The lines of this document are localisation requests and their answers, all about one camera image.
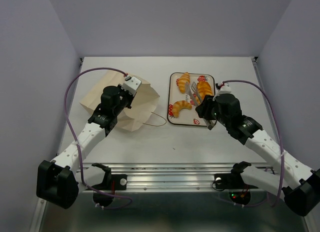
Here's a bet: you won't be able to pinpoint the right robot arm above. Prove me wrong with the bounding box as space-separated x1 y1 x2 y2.
195 94 320 216

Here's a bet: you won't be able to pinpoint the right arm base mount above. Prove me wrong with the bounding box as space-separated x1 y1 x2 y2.
211 173 258 206

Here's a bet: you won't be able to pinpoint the beige paper bag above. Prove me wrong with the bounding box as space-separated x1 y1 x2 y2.
80 71 167 132

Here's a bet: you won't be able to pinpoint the metal tongs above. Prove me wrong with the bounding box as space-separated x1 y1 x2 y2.
185 82 217 130

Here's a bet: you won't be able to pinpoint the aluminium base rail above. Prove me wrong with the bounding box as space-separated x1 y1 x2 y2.
77 163 306 192

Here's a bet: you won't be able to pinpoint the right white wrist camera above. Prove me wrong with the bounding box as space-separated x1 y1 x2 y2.
215 82 232 96

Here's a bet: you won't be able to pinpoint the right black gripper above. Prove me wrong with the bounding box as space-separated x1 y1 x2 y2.
195 94 230 127

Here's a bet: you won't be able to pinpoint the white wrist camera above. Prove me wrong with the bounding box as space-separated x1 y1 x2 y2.
215 82 232 96
121 75 142 96

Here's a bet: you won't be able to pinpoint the strawberry print tray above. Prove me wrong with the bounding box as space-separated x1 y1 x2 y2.
167 72 215 127

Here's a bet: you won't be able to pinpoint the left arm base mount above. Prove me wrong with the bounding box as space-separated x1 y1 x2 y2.
92 163 128 209

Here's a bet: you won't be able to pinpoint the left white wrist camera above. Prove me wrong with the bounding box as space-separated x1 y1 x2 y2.
121 75 142 96

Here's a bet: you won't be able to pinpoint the fake croissant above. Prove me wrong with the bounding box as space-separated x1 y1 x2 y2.
176 72 190 94

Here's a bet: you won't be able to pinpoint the fake orange bread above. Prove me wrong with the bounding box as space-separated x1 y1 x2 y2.
172 100 192 118

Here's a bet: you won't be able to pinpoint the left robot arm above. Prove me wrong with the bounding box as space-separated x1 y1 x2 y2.
36 77 141 209

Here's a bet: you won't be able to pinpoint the fake twisted bread loaf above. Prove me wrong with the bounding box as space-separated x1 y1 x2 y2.
195 81 214 104

